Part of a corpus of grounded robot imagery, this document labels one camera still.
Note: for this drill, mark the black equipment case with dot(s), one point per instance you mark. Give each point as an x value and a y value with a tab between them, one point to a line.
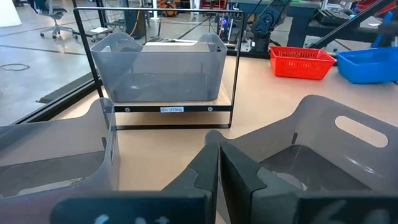
332	18

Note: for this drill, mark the red perforated plastic basket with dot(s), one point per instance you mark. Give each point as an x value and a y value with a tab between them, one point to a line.
298	67

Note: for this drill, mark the electronics unit with blue light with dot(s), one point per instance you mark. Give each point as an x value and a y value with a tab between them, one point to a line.
224	23

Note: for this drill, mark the black cabinet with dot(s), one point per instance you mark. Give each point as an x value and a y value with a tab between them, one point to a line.
136	25

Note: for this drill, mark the orange equipment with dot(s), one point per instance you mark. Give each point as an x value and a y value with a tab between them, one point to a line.
168	12

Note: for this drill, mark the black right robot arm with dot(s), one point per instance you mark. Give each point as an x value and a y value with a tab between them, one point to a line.
267	21

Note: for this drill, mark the grey office chair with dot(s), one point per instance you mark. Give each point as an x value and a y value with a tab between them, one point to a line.
56	14

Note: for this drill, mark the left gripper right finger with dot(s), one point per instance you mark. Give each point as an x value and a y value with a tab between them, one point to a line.
242	193

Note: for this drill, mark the translucent grey plastic basket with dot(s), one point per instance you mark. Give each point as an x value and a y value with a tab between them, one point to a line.
161	71
326	124
46	140

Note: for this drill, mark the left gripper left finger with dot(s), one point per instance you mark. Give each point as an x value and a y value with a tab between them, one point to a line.
192	199

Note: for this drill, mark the brown board table cover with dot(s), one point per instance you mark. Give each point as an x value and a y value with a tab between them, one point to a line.
264	102

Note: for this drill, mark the blue plastic object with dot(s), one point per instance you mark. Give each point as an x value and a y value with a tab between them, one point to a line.
381	37

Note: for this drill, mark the black aluminium table frame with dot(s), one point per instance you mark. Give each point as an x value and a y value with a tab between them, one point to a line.
248	55

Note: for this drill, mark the blue plastic basket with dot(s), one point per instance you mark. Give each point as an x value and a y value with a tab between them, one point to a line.
367	68

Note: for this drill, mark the dark workshop table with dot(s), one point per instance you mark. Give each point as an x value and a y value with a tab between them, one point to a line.
300	31

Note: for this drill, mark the white board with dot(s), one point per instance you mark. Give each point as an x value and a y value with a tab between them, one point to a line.
9	12

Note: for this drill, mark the black-framed wooden shelf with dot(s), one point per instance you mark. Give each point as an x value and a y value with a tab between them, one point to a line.
140	109

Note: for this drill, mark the flat dolly with white sheet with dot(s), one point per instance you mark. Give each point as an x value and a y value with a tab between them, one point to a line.
99	30

